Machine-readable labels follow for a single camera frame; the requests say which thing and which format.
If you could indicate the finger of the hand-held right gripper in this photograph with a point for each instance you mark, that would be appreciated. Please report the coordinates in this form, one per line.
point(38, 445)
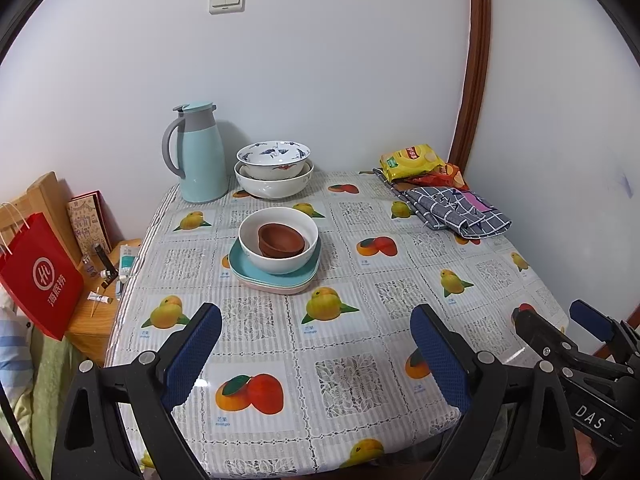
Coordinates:
point(535, 330)
point(592, 317)

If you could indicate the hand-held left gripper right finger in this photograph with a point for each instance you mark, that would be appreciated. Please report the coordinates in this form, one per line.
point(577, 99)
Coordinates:
point(440, 360)

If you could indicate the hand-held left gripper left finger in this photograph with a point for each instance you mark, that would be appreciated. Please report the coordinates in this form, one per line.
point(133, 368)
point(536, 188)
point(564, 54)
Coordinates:
point(192, 355)

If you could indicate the blue square plate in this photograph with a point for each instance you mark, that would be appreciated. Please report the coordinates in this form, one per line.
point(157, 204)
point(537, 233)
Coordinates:
point(240, 265)

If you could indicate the pink square plate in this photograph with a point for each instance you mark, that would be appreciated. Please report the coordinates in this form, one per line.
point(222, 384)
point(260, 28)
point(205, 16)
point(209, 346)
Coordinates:
point(275, 290)

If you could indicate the green square plate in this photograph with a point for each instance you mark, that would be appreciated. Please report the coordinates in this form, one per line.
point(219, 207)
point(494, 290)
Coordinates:
point(280, 283)

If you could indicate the plain white bowl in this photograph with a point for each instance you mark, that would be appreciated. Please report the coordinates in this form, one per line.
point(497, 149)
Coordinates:
point(280, 264)

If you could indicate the person's right hand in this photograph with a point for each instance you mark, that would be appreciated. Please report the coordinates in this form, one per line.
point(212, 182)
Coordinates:
point(585, 457)

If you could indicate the wooden bedside cabinet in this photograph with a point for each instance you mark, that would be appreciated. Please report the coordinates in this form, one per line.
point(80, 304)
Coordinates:
point(95, 330)

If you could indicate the small white tube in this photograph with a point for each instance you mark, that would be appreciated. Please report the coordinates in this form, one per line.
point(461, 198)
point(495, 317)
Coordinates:
point(100, 299)

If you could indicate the white teal tube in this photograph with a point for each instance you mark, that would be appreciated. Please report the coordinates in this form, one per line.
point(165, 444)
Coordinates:
point(127, 260)

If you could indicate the black slim tool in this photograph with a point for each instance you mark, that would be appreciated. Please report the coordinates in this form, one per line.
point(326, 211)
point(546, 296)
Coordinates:
point(106, 262)

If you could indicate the pink label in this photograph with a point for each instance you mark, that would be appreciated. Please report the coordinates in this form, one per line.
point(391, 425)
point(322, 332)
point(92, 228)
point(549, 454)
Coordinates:
point(477, 202)

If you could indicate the green blanket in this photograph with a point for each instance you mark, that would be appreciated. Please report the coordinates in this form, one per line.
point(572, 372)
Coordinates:
point(50, 385)

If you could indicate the grey checked cloth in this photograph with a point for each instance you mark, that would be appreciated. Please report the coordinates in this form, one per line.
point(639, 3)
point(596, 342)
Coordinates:
point(450, 210)

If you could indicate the red paper bag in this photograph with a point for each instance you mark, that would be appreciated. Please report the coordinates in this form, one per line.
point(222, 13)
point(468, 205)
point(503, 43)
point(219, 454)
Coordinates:
point(40, 280)

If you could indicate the red chip bag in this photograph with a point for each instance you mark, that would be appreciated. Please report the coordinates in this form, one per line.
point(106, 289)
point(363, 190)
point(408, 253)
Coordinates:
point(447, 175)

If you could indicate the blue striped pillow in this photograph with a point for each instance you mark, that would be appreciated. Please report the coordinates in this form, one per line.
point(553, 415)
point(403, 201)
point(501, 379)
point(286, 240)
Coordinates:
point(12, 350)

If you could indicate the large white swirl bowl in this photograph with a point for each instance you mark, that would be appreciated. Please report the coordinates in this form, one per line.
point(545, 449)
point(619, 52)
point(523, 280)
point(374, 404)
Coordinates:
point(275, 187)

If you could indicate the light blue thermos jug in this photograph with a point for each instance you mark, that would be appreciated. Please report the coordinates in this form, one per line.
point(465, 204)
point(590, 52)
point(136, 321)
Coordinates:
point(202, 160)

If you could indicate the yellow chip bag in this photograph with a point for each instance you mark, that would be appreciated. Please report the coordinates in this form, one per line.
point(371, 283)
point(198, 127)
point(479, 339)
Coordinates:
point(412, 160)

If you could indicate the blue patterned white bowl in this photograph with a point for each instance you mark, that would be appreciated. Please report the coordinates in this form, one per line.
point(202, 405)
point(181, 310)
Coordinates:
point(272, 167)

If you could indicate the brown wooden door frame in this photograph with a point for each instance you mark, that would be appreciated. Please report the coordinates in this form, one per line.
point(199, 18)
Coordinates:
point(477, 35)

